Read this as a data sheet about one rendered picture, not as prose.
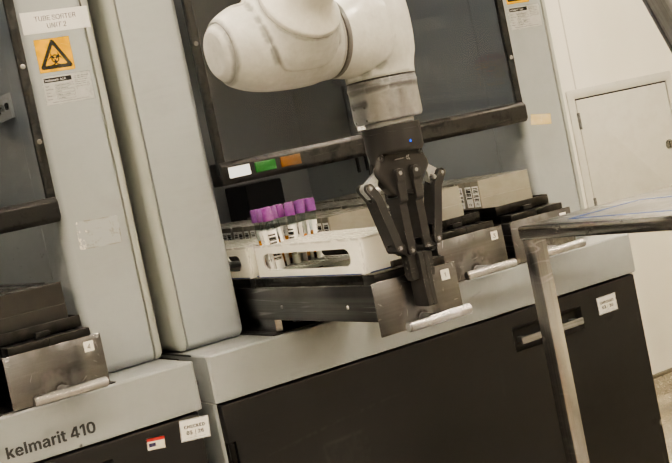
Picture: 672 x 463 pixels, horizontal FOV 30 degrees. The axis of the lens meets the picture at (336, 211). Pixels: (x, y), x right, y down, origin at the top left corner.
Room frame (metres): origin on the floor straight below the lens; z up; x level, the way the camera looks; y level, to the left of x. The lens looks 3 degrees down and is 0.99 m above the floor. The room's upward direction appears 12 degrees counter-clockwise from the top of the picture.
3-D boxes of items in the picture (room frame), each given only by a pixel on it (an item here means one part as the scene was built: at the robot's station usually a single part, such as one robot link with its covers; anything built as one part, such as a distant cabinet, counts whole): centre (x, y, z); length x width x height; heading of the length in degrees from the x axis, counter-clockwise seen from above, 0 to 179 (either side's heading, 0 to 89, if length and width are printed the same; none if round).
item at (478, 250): (2.28, -0.03, 0.78); 0.73 x 0.14 x 0.09; 32
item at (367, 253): (1.78, 0.01, 0.83); 0.30 x 0.10 x 0.06; 32
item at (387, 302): (1.89, 0.09, 0.78); 0.73 x 0.14 x 0.09; 32
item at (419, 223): (1.61, -0.10, 0.89); 0.04 x 0.01 x 0.11; 32
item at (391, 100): (1.61, -0.09, 1.03); 0.09 x 0.09 x 0.06
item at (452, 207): (2.08, -0.16, 0.85); 0.12 x 0.02 x 0.06; 121
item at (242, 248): (2.04, 0.18, 0.83); 0.30 x 0.10 x 0.06; 32
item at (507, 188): (2.16, -0.29, 0.85); 0.12 x 0.02 x 0.06; 121
